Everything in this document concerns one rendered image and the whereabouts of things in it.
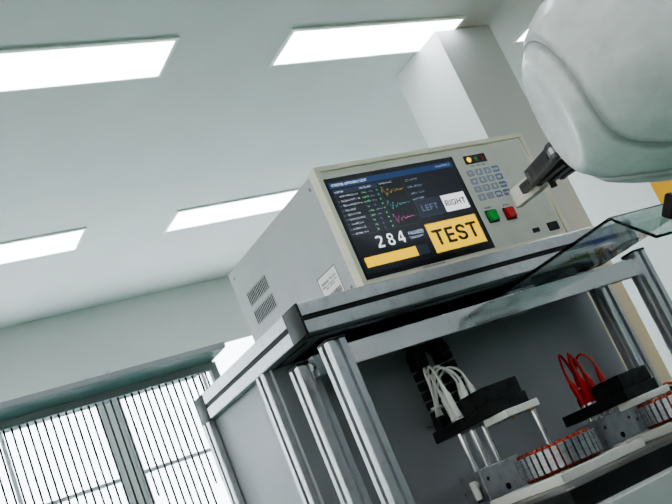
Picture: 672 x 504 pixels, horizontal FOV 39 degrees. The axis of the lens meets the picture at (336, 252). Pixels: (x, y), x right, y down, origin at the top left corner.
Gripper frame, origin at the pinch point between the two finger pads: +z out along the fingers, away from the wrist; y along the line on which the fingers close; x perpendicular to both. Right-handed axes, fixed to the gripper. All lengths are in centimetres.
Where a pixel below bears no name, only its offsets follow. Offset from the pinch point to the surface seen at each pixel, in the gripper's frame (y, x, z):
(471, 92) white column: 279, 168, 272
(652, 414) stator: -1.9, -38.0, -3.6
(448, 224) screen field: -9.4, 0.5, 9.5
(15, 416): -5, 73, 353
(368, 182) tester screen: -20.5, 10.0, 9.4
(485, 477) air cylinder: -23.6, -36.9, 8.7
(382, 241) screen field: -22.7, 0.2, 9.4
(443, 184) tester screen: -6.8, 7.3, 9.5
